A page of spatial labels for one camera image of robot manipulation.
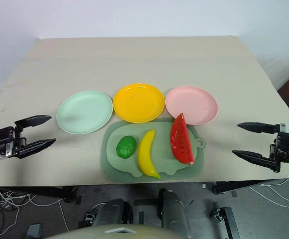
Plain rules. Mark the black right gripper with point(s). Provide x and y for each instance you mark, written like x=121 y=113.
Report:
x=287 y=147

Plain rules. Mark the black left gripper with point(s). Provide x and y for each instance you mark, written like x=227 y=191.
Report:
x=6 y=142

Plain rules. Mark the light green plate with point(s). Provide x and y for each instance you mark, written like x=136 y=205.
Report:
x=84 y=112

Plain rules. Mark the pink plate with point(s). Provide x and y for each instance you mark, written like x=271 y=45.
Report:
x=191 y=103

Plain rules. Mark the green avocado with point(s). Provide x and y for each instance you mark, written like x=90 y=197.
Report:
x=126 y=147

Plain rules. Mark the yellow plate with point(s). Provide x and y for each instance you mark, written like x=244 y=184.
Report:
x=138 y=102

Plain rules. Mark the red toy watermelon slice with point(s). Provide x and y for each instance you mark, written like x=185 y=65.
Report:
x=181 y=139

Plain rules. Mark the black stand foot with caster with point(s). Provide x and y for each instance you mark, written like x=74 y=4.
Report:
x=227 y=220

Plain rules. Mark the green pig-shaped silicone mat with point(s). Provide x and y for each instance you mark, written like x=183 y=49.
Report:
x=164 y=161

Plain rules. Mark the small grey floor box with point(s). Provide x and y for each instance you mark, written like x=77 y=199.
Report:
x=33 y=231

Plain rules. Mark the dark rounded robot leg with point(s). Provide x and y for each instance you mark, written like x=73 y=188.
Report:
x=175 y=214
x=114 y=212

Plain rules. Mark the yellow toy banana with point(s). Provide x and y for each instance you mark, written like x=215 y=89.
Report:
x=146 y=154

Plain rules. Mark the beige robot torso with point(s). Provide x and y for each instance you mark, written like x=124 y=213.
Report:
x=109 y=232

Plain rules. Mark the black table frame bar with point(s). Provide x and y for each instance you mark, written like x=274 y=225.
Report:
x=246 y=186
x=42 y=191

